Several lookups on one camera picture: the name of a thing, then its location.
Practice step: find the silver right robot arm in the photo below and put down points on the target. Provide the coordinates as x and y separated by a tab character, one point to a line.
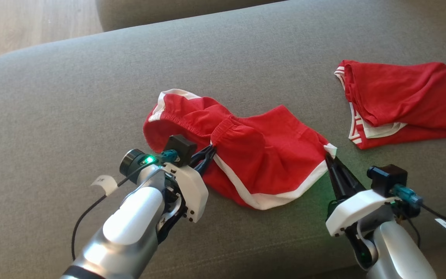
401	255

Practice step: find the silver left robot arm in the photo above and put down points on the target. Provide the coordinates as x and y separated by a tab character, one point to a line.
130	228

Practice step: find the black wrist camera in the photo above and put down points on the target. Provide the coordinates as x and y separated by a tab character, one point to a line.
182	149
387	180

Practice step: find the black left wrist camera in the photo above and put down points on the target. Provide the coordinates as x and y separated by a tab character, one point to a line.
182	149

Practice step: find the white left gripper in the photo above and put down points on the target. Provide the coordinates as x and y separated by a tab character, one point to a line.
192	193

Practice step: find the red Bulls shorts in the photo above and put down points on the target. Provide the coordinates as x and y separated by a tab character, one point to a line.
265	155

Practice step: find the red Bulls jersey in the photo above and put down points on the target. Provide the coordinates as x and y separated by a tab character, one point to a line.
409	97

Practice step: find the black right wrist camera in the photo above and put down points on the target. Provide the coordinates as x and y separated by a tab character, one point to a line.
387	180

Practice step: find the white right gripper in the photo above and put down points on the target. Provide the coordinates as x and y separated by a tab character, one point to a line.
354	211

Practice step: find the grey sofa seat cushion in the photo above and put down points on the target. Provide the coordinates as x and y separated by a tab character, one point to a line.
149	11
91	97

